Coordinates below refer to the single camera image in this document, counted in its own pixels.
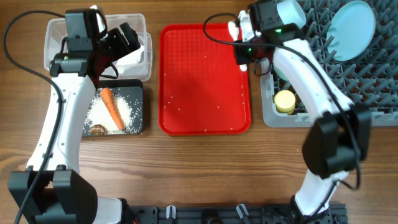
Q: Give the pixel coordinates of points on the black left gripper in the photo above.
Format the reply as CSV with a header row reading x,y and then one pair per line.
x,y
115,34

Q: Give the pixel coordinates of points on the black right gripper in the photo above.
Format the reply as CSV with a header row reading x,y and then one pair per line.
x,y
241,57

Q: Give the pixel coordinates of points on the green bowl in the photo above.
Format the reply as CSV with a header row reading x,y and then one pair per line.
x,y
280,73

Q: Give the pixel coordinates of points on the light blue bowl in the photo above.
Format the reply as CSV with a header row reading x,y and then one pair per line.
x,y
290,12

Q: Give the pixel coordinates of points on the orange carrot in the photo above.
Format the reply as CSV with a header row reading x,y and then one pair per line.
x,y
108,99

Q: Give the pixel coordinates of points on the yellow plastic cup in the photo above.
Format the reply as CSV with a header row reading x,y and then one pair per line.
x,y
285,101

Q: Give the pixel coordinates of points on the light blue plate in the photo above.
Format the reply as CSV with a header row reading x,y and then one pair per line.
x,y
352,29

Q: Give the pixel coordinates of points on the white plastic spoon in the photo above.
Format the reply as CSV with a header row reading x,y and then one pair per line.
x,y
234,32

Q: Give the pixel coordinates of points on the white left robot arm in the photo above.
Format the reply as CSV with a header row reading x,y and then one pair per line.
x,y
50,189

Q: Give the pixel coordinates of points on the clear plastic waste bin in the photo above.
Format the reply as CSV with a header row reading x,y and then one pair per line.
x,y
56,31

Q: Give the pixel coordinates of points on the black food waste tray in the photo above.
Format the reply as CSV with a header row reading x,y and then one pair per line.
x,y
136,93

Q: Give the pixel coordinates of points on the grey dishwasher rack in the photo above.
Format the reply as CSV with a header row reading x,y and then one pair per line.
x,y
370,78

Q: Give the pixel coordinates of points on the red serving tray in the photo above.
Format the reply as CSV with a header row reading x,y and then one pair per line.
x,y
201,88

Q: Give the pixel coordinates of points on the pile of white rice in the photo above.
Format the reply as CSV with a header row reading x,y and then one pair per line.
x,y
99,113

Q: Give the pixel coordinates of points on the brown food scrap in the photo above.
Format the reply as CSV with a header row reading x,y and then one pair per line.
x,y
97,130

